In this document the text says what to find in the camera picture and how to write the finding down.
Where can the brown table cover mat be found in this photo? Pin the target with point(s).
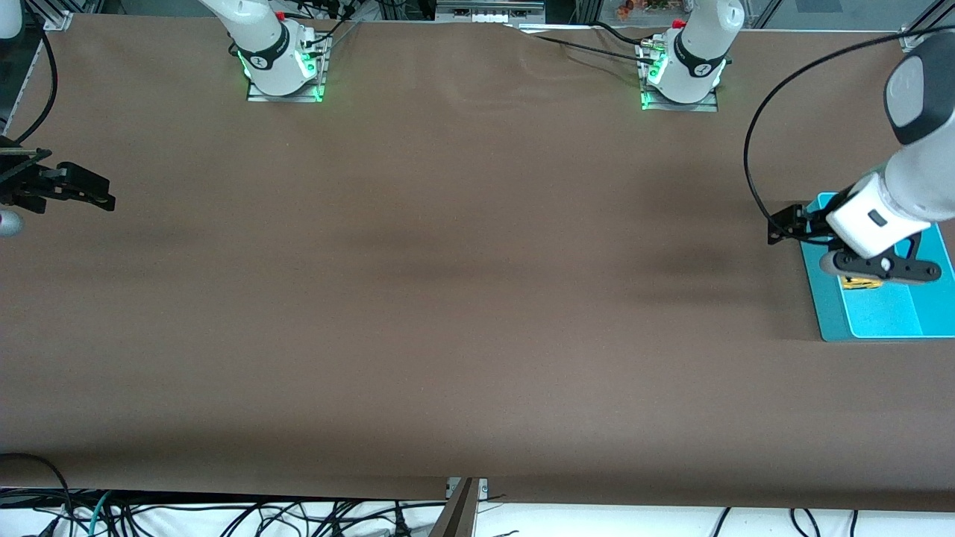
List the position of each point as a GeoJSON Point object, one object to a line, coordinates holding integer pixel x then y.
{"type": "Point", "coordinates": [477, 224]}

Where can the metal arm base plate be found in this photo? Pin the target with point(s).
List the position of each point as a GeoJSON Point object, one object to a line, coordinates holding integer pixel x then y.
{"type": "Point", "coordinates": [261, 97]}
{"type": "Point", "coordinates": [701, 107]}

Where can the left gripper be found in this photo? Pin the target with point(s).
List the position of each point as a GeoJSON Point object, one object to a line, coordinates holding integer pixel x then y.
{"type": "Point", "coordinates": [815, 219]}

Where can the aluminium frame corner bracket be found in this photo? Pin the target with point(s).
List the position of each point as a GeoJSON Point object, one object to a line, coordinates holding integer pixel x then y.
{"type": "Point", "coordinates": [912, 39]}
{"type": "Point", "coordinates": [58, 19]}

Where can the turquoise plastic bin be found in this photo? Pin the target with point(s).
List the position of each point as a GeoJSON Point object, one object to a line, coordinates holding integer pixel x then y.
{"type": "Point", "coordinates": [888, 313]}

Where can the yellow beetle toy car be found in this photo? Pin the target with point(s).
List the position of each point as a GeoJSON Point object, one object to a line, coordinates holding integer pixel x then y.
{"type": "Point", "coordinates": [862, 283]}

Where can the metal table edge bracket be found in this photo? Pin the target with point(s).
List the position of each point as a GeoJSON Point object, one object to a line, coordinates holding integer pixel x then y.
{"type": "Point", "coordinates": [462, 514]}

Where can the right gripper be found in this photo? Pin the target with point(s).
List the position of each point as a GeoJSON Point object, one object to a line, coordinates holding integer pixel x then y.
{"type": "Point", "coordinates": [22, 185]}

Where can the orange object behind table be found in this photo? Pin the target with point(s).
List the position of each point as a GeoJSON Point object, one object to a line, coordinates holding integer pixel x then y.
{"type": "Point", "coordinates": [627, 9]}

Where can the white power strip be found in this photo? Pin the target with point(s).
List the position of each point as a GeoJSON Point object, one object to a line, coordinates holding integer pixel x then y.
{"type": "Point", "coordinates": [489, 13]}

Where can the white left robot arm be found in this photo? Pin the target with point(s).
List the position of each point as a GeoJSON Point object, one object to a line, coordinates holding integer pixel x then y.
{"type": "Point", "coordinates": [697, 52]}

